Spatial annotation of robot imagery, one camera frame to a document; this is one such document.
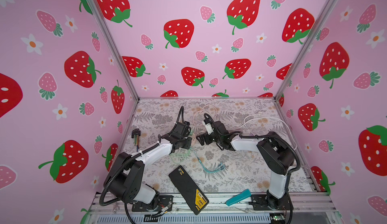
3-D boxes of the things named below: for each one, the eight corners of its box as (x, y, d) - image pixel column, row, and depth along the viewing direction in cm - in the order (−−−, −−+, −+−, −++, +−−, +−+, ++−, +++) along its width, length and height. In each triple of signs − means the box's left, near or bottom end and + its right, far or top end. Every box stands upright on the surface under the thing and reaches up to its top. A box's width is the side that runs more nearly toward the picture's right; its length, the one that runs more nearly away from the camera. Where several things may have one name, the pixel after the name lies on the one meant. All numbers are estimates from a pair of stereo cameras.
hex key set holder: (132, 152, 94) (131, 151, 92) (132, 130, 104) (131, 129, 102) (140, 150, 95) (139, 149, 93) (140, 129, 105) (139, 127, 103)
